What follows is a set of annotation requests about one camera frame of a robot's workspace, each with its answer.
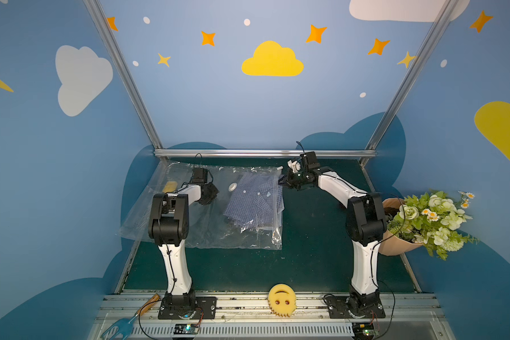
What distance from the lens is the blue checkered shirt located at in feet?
3.03

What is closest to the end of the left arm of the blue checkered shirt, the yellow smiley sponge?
the blue checkered shirt

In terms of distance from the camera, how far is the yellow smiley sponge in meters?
0.73

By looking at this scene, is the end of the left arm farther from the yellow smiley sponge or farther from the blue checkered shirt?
the yellow smiley sponge

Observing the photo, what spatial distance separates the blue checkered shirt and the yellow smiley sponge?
0.23 m
